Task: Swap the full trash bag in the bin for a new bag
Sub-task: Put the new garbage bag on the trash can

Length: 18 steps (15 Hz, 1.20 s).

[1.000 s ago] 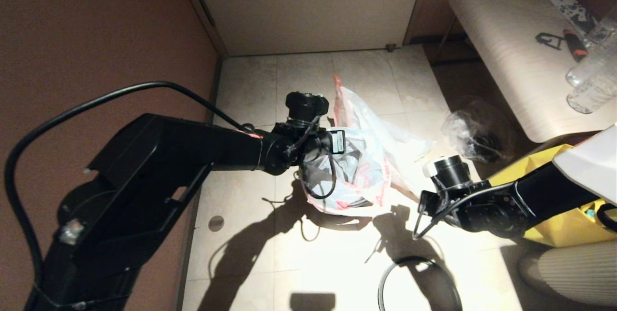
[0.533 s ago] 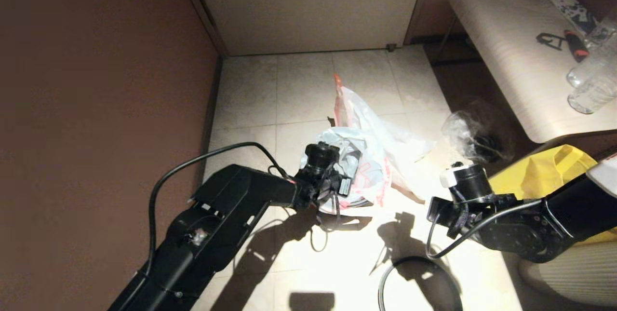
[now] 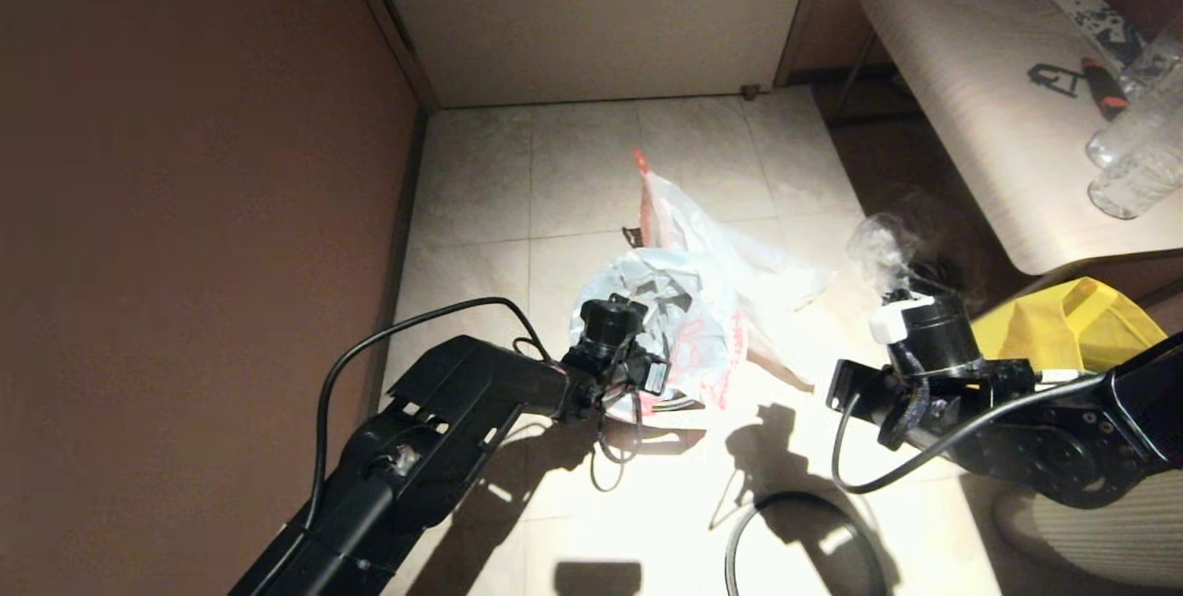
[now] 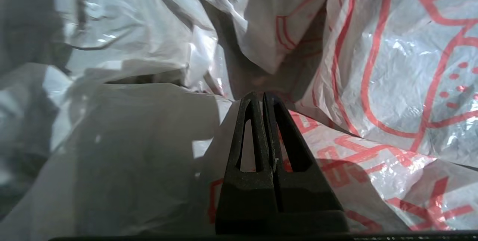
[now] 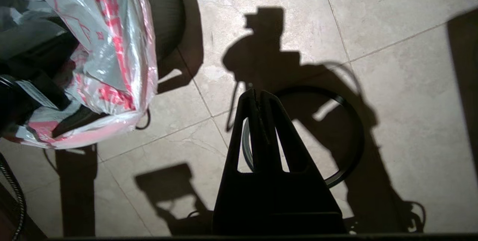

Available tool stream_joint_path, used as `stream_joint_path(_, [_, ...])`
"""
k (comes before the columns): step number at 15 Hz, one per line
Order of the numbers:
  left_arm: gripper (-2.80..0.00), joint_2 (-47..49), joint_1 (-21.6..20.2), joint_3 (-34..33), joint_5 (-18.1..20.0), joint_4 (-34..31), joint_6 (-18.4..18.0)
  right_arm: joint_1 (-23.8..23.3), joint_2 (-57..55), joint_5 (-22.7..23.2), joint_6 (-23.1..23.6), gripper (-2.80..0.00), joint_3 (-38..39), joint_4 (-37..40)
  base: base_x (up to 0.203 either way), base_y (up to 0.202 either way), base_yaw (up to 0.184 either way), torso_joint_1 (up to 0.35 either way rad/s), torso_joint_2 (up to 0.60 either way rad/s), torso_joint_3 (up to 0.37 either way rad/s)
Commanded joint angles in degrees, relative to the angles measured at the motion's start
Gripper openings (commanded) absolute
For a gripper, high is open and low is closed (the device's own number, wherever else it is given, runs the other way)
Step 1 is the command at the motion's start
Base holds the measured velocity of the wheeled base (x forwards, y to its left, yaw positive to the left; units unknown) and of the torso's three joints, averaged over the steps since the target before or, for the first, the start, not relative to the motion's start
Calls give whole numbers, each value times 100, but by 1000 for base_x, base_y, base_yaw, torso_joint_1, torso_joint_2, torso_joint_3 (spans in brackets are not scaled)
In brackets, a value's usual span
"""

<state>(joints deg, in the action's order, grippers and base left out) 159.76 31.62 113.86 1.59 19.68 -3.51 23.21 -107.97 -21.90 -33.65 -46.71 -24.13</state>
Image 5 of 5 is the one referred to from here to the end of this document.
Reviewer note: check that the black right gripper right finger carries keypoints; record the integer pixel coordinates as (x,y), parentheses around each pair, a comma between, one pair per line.
(302,196)

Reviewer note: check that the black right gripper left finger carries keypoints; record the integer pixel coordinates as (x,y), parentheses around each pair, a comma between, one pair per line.
(239,203)

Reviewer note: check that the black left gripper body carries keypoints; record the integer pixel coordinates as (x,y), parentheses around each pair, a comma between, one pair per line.
(22,102)

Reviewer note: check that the new white plastic bag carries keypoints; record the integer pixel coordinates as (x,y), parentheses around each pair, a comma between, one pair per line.
(112,28)

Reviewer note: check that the black round trash bin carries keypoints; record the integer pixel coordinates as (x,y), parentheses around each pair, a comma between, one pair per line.
(164,9)

